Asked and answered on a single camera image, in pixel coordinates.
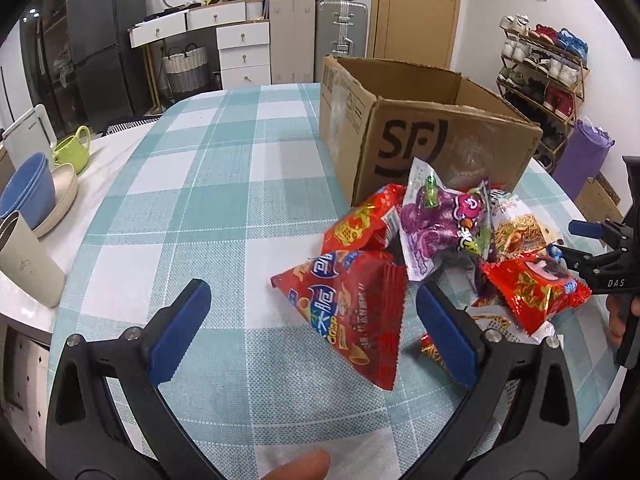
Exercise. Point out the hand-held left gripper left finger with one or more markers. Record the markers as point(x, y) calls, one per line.
point(180, 330)

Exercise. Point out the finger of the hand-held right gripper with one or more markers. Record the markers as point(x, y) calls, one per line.
point(556, 251)
point(585, 227)

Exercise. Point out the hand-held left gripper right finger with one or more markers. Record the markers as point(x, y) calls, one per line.
point(445, 330)

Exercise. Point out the white noodle stick snack packet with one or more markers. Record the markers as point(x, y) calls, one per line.
point(520, 230)
point(482, 317)

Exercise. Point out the small red snack packet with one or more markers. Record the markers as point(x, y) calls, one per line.
point(530, 295)

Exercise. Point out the purple candy packet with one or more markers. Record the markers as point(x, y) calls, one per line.
point(435, 230)

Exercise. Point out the large red chip packet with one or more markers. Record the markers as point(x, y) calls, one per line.
point(345, 310)

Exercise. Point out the red waffle snack packet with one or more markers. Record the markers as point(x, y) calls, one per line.
point(355, 225)

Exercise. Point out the brown cardboard box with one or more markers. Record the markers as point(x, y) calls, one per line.
point(400, 160)

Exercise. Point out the person's right hand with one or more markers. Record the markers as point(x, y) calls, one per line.
point(617, 317)

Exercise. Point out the person's left hand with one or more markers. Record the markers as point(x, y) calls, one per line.
point(295, 466)

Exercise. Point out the small cardboard box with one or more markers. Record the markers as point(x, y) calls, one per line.
point(597, 200)

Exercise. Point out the gold shoe rack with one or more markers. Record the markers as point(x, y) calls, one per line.
point(575, 95)

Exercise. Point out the group of assorted shoes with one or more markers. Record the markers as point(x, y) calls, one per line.
point(555, 67)

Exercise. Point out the beige cup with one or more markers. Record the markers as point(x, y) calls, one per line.
point(27, 265)

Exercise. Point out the beige plate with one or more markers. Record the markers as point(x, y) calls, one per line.
point(62, 195)

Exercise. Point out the blue bowl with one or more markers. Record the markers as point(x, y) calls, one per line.
point(42, 210)
point(22, 185)

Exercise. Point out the green ceramic mug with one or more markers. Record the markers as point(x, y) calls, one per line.
point(72, 152)

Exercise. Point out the zebra striped rug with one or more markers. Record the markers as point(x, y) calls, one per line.
point(132, 124)

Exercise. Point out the white plastic appliance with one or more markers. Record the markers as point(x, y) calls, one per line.
point(27, 135)

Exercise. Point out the woven basket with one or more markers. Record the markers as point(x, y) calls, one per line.
point(185, 70)

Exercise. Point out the wooden door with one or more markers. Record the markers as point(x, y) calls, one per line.
point(415, 10)

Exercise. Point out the white drawer desk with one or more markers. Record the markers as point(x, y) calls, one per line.
point(235, 40)

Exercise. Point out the dark glass cabinet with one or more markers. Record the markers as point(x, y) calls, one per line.
point(45, 60)

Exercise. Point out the black refrigerator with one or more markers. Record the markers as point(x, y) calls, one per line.
point(100, 35)

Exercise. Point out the silver suitcase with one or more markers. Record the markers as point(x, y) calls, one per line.
point(342, 25)

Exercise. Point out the beige suitcase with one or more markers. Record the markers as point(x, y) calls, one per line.
point(292, 35)

